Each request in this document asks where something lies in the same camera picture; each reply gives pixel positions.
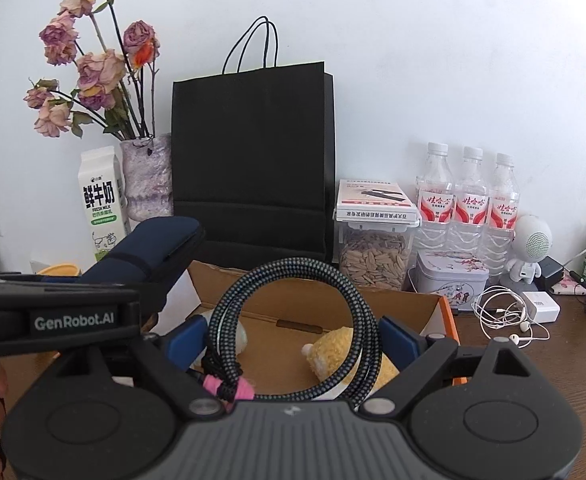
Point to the yellow white plush toy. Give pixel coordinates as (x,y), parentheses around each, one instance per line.
(333,355)

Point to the floral tin box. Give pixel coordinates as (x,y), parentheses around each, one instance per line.
(448,280)

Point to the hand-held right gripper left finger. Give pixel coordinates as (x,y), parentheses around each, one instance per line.
(185,342)

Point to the white charger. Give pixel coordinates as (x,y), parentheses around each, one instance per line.
(540,306)

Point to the black paper bag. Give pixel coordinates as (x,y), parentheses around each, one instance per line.
(253,160)

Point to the yellow mug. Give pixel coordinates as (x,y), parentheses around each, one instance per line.
(60,269)

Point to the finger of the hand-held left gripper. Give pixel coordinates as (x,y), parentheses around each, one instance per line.
(48,282)

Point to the clear seed container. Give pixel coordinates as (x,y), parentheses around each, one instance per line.
(373,255)

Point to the navy zip case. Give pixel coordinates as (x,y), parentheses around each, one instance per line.
(158,245)

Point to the white robot speaker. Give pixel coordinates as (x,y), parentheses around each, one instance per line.
(530,245)

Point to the flat white box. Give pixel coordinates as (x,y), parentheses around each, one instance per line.
(375,200)

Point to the dried rose bouquet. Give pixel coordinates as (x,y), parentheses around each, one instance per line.
(95,70)

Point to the red cardboard box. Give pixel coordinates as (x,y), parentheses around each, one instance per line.
(283,305)

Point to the white earphones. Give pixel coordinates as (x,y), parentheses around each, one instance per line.
(493,315)

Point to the black charger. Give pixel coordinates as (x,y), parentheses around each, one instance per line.
(550,272)

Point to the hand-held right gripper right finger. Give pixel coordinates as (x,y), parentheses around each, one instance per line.
(398,342)

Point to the white green milk carton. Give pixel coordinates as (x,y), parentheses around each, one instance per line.
(100,205)

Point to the purple stone vase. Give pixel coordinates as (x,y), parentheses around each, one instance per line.
(148,185)

